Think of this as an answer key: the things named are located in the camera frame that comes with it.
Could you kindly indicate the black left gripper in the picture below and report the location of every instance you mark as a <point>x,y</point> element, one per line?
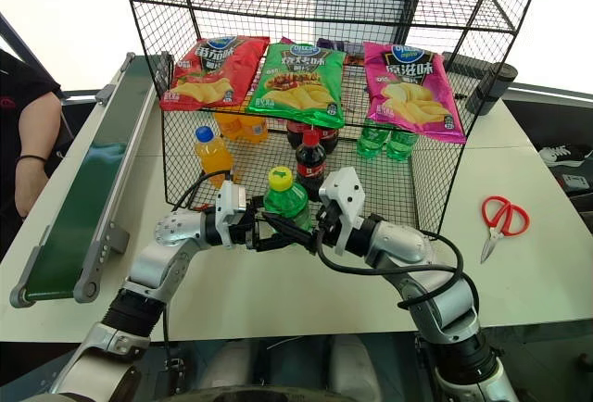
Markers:
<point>245,233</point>

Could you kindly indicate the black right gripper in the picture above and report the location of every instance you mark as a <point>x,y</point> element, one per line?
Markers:
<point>330,230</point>

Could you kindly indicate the green soda bottle yellow cap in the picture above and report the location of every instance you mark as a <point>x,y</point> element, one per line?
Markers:
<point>287,200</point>

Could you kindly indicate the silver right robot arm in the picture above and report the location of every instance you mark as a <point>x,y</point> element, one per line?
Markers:
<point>445,300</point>

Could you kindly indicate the person's bare forearm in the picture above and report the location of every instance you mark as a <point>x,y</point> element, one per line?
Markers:
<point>37,129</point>

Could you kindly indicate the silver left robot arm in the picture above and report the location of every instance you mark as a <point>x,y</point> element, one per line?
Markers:
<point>153,263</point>

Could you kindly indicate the green conveyor belt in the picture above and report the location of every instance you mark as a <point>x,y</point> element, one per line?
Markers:
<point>88,189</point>

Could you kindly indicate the cola bottle red cap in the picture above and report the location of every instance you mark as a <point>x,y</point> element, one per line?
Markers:
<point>310,166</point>

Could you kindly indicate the orange soda bottle blue cap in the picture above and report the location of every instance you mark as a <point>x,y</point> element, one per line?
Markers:
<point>213,156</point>

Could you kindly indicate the green chips bag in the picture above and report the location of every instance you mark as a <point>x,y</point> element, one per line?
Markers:
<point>301,84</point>

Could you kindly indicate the red chips bag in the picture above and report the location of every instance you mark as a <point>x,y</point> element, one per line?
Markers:
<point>213,73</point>

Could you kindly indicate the pink chips bag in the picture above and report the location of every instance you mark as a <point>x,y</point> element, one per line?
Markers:
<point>412,91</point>

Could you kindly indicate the purple snack packet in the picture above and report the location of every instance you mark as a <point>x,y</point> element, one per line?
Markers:
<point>336,45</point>

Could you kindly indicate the black cylinder container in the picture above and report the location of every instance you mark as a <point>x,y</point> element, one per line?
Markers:
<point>493,84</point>

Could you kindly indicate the black wristband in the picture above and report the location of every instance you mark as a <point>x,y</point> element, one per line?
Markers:
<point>31,158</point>

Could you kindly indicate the black and white sneaker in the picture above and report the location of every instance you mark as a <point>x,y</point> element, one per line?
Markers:
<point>563,154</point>

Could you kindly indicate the black box white label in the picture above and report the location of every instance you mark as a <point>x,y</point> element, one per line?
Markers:
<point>574,184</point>

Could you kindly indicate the person in black shirt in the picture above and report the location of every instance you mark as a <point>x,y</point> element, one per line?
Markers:
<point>18,82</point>

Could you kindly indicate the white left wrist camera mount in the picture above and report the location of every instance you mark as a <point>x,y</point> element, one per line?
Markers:
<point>228,207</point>

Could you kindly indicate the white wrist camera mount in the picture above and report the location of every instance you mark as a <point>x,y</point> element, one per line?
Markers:
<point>345,193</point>
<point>228,207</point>

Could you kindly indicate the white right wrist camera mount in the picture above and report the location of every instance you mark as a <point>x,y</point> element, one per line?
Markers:
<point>345,193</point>

